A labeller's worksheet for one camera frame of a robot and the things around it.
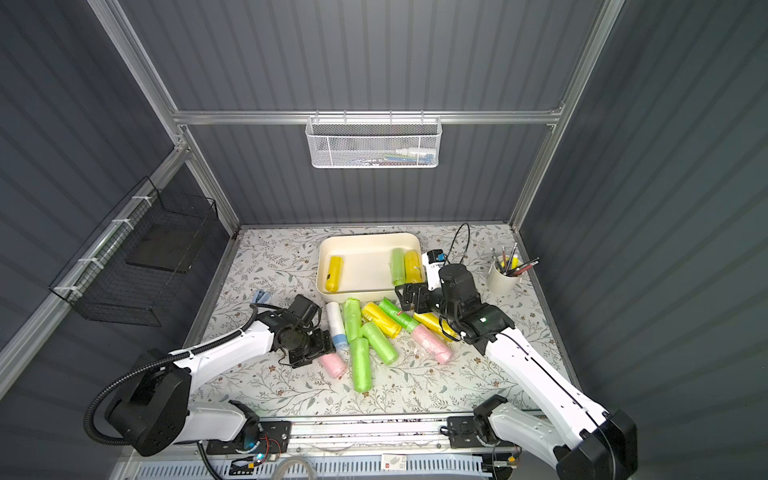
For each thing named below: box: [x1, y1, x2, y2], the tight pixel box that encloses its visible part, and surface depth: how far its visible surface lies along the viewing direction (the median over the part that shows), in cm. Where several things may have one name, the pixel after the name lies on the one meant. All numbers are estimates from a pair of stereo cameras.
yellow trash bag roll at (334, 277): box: [325, 256, 343, 292], surface depth 103 cm
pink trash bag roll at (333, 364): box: [318, 353, 347, 379], surface depth 84 cm
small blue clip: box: [252, 289, 271, 304], surface depth 99 cm
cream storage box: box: [316, 233, 425, 304], surface depth 107 cm
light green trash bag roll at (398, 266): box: [391, 248, 405, 286], surface depth 105 cm
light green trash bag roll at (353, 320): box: [343, 298, 363, 343], surface depth 93 cm
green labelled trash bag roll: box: [378, 296, 421, 333], surface depth 93 cm
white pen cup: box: [487, 254, 523, 294], surface depth 98 cm
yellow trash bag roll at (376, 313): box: [362, 302, 402, 339], surface depth 93 cm
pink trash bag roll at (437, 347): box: [412, 324, 453, 364], surface depth 88 cm
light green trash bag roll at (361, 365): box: [350, 337, 372, 393], surface depth 84 cm
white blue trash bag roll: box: [326, 301, 349, 353], surface depth 91 cm
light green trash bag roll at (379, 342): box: [361, 322, 398, 365], surface depth 88 cm
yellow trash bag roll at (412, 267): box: [404, 249, 423, 283], surface depth 104 cm
